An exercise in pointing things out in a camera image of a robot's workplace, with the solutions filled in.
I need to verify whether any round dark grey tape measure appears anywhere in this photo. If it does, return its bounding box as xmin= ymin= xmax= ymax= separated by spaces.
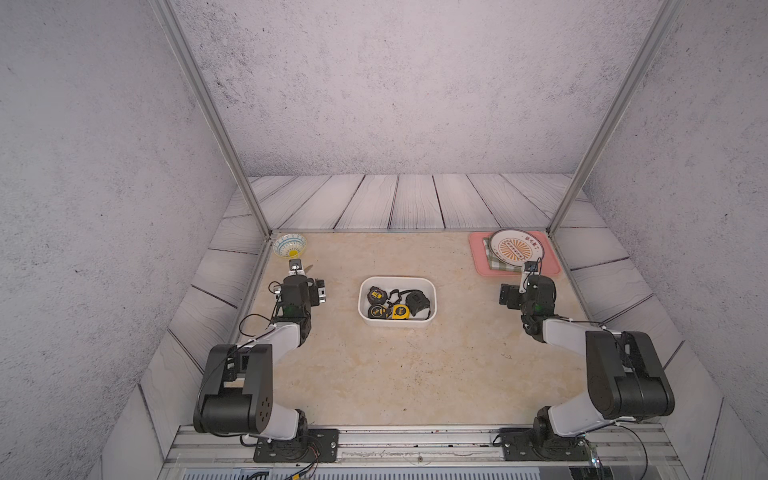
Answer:
xmin=366 ymin=286 xmax=389 ymax=305

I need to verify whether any black yellow rubber tape measure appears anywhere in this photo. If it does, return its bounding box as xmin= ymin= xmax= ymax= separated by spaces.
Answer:
xmin=367 ymin=304 xmax=391 ymax=320

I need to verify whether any small yellow tape measure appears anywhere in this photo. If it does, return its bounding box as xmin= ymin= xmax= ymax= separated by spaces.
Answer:
xmin=390 ymin=304 xmax=410 ymax=320

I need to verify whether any large black tape measure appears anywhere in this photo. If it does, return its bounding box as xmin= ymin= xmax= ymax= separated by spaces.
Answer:
xmin=404 ymin=290 xmax=432 ymax=320

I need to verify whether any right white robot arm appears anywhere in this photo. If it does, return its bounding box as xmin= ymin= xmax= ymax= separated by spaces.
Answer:
xmin=499 ymin=272 xmax=675 ymax=461

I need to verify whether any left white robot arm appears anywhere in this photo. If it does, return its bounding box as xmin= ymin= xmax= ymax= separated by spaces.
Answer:
xmin=193 ymin=274 xmax=326 ymax=444

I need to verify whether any white plastic storage box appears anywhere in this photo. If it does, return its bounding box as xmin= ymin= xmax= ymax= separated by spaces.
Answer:
xmin=356 ymin=276 xmax=438 ymax=328

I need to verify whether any green checkered cloth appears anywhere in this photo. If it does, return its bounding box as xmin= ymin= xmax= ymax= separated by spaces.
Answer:
xmin=482 ymin=238 xmax=522 ymax=273

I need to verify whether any white orange patterned plate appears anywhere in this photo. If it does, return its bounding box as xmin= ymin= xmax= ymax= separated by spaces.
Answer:
xmin=489 ymin=229 xmax=545 ymax=267

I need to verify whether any pink plastic tray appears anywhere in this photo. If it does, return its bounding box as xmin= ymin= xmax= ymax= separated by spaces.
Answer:
xmin=469 ymin=231 xmax=563 ymax=277

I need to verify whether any small patterned bowl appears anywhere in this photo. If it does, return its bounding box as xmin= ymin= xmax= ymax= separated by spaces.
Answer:
xmin=273 ymin=233 xmax=308 ymax=260

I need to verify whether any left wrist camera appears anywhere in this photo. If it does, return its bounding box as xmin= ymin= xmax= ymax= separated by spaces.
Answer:
xmin=289 ymin=259 xmax=304 ymax=275

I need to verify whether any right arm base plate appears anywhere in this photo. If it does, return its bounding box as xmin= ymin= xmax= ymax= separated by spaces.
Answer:
xmin=492 ymin=428 xmax=591 ymax=462

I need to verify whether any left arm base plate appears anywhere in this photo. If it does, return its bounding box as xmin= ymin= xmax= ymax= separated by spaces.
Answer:
xmin=253 ymin=428 xmax=340 ymax=464

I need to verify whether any front aluminium rail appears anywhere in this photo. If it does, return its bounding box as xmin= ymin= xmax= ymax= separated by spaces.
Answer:
xmin=159 ymin=424 xmax=688 ymax=479

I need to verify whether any right aluminium frame post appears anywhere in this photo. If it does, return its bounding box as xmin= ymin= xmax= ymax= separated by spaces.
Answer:
xmin=546 ymin=0 xmax=684 ymax=239

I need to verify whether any aluminium frame post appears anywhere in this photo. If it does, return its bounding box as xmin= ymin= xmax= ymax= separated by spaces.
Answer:
xmin=546 ymin=0 xmax=684 ymax=239
xmin=150 ymin=0 xmax=272 ymax=238

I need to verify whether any left aluminium frame post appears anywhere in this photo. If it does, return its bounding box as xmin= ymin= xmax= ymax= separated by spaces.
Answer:
xmin=150 ymin=0 xmax=272 ymax=238

